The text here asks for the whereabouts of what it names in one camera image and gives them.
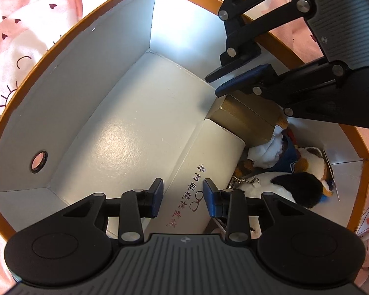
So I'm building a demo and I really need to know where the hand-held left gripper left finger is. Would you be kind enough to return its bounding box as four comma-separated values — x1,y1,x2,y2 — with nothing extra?
60,177,164,243

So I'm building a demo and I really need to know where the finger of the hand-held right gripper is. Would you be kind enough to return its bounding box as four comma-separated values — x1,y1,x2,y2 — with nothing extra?
205,0,317,83
215,60,355,126

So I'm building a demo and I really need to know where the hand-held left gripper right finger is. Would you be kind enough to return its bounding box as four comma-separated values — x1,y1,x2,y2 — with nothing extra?
202,178,308,243

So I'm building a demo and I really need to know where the white long box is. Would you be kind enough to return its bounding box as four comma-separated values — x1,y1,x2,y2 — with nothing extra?
154,118,246,237

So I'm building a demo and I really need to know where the gold box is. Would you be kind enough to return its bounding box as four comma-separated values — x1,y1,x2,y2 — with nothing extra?
209,94,289,148

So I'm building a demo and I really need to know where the white black plush toy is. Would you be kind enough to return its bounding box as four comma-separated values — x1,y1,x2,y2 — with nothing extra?
229,172,325,211

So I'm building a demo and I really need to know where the orange cardboard box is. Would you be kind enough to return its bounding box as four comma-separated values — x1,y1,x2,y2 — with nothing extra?
0,0,369,243

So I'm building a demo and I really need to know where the dark printed box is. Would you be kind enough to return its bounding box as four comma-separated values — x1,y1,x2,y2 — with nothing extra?
204,217,231,237

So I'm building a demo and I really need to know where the calico cat plush toy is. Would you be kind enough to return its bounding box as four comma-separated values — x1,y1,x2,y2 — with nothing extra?
235,118,339,204

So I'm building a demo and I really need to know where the pink printed blanket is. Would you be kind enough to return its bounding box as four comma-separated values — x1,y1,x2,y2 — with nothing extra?
0,0,369,295

